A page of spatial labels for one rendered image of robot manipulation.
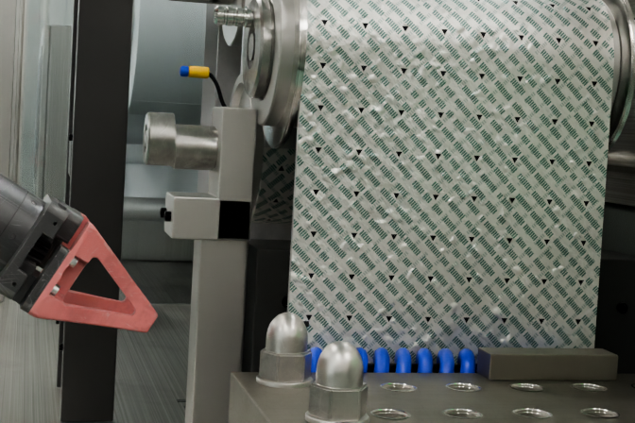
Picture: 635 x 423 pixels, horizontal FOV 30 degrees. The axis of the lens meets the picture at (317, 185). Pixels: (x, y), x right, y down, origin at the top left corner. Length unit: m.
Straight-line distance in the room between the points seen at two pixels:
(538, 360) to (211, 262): 0.25
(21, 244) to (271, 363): 0.18
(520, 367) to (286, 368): 0.17
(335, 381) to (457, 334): 0.22
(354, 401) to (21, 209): 0.26
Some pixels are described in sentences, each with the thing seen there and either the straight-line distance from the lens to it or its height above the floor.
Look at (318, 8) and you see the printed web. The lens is 0.83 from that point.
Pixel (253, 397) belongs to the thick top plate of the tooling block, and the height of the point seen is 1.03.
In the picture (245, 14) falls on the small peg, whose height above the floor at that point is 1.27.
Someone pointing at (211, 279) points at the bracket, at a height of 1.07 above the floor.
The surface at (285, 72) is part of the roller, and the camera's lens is 0.83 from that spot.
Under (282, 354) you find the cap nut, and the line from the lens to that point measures 0.75.
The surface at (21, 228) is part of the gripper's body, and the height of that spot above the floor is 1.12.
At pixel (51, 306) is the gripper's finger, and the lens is 0.76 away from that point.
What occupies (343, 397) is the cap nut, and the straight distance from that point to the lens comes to 0.66.
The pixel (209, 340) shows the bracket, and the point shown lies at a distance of 0.91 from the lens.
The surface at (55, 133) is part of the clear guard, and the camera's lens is 1.84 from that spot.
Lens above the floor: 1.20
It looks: 3 degrees down
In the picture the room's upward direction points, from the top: 3 degrees clockwise
